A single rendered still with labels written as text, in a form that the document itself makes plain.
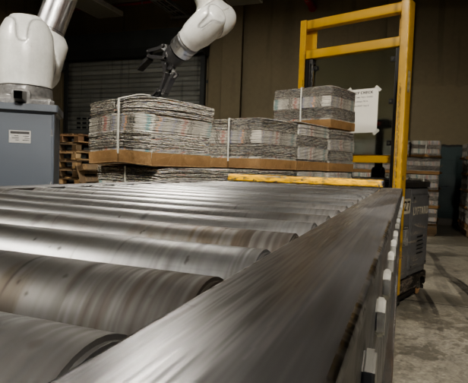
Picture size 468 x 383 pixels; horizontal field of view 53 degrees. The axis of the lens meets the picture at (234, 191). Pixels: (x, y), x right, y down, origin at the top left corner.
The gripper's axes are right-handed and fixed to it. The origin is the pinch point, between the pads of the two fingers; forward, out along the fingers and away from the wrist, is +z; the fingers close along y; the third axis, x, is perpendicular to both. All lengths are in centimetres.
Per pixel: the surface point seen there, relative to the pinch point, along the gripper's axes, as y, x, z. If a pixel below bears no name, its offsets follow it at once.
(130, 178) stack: 34.0, -10.0, 13.0
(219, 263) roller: 93, -98, -95
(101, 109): 6.6, -14.6, 11.8
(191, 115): 22.6, 2.2, -13.9
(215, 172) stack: 39.2, 17.6, -2.6
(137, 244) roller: 90, -99, -91
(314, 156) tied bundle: 30, 92, -7
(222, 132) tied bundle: 11.9, 47.1, 8.9
